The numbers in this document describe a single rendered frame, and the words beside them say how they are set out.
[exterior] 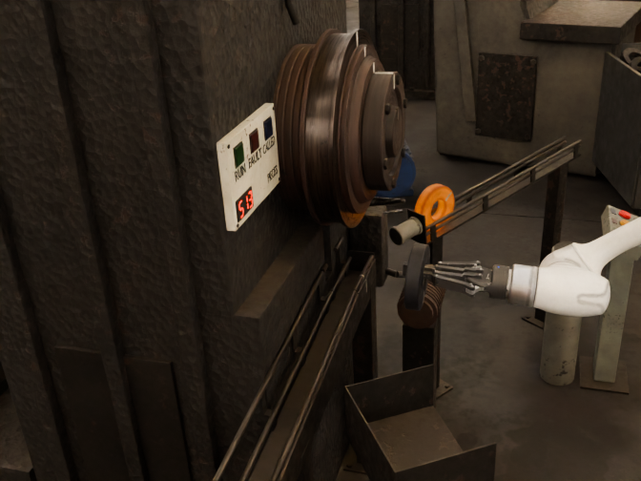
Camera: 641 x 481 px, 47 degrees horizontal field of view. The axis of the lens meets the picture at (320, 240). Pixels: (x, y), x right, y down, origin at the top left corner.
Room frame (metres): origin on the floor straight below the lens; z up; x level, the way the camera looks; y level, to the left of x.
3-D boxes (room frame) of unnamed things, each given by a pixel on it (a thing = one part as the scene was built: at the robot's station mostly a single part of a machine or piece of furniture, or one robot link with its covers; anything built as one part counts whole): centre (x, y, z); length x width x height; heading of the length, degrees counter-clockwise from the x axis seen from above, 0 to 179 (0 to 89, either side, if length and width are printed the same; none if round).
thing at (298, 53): (1.72, 0.00, 1.12); 0.47 x 0.10 x 0.47; 162
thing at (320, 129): (1.70, -0.08, 1.11); 0.47 x 0.06 x 0.47; 162
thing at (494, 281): (1.42, -0.37, 0.84); 0.09 x 0.08 x 0.07; 72
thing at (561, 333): (2.13, -0.83, 0.26); 0.12 x 0.12 x 0.52
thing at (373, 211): (1.92, -0.14, 0.68); 0.11 x 0.08 x 0.24; 72
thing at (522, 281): (1.40, -0.44, 0.83); 0.09 x 0.06 x 0.09; 162
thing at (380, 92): (1.67, -0.17, 1.11); 0.28 x 0.06 x 0.28; 162
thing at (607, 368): (2.11, -0.99, 0.31); 0.24 x 0.16 x 0.62; 162
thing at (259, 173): (1.41, 0.13, 1.15); 0.26 x 0.02 x 0.18; 162
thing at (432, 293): (1.97, -0.31, 0.27); 0.22 x 0.13 x 0.53; 162
